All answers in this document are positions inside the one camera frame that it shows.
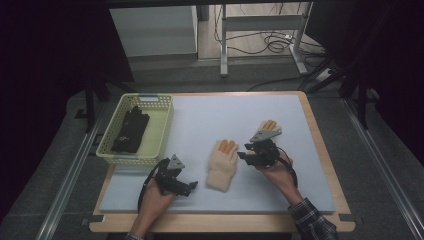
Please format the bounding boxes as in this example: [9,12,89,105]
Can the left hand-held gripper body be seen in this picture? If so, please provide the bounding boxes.
[154,153,192,197]

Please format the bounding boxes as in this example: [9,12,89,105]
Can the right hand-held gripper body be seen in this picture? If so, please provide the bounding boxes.
[244,129,283,168]

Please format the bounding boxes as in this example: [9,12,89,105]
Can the beige glove orange fingertips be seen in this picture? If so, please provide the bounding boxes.
[205,138,240,194]

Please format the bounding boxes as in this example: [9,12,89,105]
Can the beige glove with round ornament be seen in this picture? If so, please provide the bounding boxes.
[257,119,284,135]

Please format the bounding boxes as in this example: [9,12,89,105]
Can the pale yellow plastic basket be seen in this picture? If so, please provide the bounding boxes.
[95,93,175,168]

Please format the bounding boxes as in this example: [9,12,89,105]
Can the black glove with grey mark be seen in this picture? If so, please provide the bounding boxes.
[114,105,151,154]

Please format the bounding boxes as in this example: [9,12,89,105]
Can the person's left hand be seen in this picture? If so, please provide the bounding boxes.
[138,178,178,219]

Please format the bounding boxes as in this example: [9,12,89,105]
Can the person's right hand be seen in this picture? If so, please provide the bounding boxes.
[255,152,297,200]

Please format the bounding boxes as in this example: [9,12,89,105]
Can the white foam mat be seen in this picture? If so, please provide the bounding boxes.
[99,94,337,215]

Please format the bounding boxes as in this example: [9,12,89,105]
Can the white power strip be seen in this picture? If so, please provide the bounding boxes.
[314,67,333,83]

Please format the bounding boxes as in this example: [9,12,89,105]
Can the black stand leg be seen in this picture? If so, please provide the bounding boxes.
[83,79,138,134]
[339,64,382,131]

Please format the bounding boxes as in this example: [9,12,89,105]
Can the white cabinet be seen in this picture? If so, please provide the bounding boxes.
[109,5,200,58]

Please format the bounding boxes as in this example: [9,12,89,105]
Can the dark curtain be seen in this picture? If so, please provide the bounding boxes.
[305,0,424,164]
[0,0,135,223]

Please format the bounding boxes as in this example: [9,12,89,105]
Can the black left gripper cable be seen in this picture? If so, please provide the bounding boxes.
[137,158,171,214]

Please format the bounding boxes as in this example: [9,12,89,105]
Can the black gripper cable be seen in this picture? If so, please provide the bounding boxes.
[277,146,299,188]
[137,158,171,214]

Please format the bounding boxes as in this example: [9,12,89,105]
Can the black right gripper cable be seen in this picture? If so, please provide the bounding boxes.
[277,146,299,188]

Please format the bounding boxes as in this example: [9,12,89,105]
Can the aluminium rail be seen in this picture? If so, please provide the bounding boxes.
[34,118,102,240]
[342,99,424,240]

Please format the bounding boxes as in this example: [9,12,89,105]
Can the tangle of black floor cables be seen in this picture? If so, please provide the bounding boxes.
[213,3,327,93]

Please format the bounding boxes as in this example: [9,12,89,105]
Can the white metal stand frame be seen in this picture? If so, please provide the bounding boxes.
[219,2,315,78]

